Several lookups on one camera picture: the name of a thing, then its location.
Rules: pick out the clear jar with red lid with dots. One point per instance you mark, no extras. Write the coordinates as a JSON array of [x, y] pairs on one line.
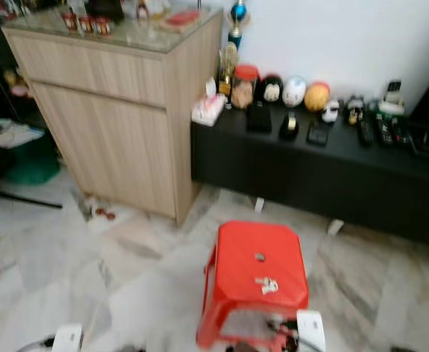
[[244, 88]]

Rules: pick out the black low console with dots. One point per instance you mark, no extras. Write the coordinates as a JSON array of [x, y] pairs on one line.
[[302, 176]]

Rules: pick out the red flat box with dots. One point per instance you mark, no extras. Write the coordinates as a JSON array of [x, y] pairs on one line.
[[180, 20]]

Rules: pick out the small white figurine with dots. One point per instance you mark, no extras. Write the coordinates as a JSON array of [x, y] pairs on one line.
[[331, 111]]

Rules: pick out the silver key bunch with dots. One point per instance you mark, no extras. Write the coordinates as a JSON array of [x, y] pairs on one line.
[[267, 285]]

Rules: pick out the green bin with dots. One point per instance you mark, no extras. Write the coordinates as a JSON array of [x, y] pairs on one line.
[[34, 163]]

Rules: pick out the black flat wallet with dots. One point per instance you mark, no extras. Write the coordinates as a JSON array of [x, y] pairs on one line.
[[319, 133]]

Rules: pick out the small red jar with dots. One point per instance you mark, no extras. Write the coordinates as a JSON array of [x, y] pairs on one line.
[[86, 23], [70, 21], [103, 26]]

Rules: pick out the orange round figurine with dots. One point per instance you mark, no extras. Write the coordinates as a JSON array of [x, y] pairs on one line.
[[317, 97]]

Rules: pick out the light wooden cabinet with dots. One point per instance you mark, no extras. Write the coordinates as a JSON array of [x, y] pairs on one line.
[[108, 125]]

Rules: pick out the dark ornament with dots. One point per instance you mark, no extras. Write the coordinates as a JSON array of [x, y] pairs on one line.
[[105, 9]]

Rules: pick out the small dark figurine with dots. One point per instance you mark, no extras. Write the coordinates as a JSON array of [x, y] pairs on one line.
[[355, 110]]

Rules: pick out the pink and white tissue pack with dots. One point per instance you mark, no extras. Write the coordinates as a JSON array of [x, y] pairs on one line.
[[207, 108]]

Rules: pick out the black square box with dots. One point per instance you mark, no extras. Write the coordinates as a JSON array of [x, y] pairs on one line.
[[259, 118]]

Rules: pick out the white paper stack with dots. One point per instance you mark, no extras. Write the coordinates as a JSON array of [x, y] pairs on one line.
[[20, 135]]

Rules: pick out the blue and gold trophy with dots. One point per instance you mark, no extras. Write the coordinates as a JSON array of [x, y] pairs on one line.
[[237, 13]]

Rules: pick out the black remote control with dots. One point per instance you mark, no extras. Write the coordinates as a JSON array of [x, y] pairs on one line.
[[384, 130], [366, 133]]

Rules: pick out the red plastic stool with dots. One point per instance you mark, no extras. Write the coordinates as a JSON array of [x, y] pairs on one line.
[[251, 264]]

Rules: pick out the black and white round figurine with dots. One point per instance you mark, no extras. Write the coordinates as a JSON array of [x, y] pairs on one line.
[[270, 89]]

